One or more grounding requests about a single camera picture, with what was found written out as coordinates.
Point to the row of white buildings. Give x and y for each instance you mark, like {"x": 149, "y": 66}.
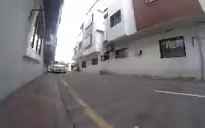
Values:
{"x": 88, "y": 43}

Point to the white car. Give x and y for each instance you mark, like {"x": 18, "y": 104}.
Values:
{"x": 58, "y": 67}

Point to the grey asphalt road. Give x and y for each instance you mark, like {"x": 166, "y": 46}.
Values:
{"x": 130, "y": 100}

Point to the white and brick building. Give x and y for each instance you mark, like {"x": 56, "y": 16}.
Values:
{"x": 156, "y": 40}

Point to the white building wall with window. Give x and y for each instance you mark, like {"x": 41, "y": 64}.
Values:
{"x": 13, "y": 46}

